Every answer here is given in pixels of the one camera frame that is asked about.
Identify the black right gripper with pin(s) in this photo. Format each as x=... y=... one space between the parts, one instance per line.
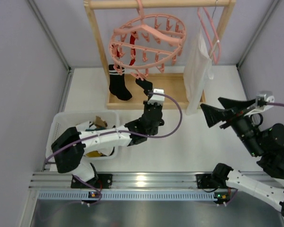
x=233 y=116

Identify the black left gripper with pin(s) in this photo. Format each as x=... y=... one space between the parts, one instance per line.
x=152 y=108

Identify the plain black sock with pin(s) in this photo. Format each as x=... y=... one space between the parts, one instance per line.
x=147 y=86

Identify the pink round clip hanger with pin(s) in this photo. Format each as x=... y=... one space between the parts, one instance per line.
x=159 y=41

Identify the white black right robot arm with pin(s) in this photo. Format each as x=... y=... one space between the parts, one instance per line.
x=268 y=145

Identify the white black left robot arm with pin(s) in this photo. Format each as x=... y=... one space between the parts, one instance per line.
x=70 y=149

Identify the wooden clothes rack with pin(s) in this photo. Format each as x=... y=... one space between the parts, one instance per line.
x=208 y=16

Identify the white hanging cloth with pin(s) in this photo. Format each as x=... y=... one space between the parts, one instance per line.
x=198 y=70

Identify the black sock white stripes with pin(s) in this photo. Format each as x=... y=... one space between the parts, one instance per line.
x=117 y=84

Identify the brown striped sock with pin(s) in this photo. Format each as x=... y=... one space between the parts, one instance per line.
x=99 y=123

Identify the white folded sock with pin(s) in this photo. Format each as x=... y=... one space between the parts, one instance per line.
x=106 y=151

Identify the yellow sock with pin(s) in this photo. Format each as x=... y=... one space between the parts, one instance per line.
x=94 y=154

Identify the red sock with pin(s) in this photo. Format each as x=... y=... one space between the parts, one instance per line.
x=133 y=51
x=119 y=52

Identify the white plastic basket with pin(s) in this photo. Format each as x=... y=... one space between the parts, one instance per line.
x=83 y=121

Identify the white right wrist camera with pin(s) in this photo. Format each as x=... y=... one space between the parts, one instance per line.
x=261 y=101

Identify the aluminium rail base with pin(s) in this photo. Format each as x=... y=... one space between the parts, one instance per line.
x=158 y=187

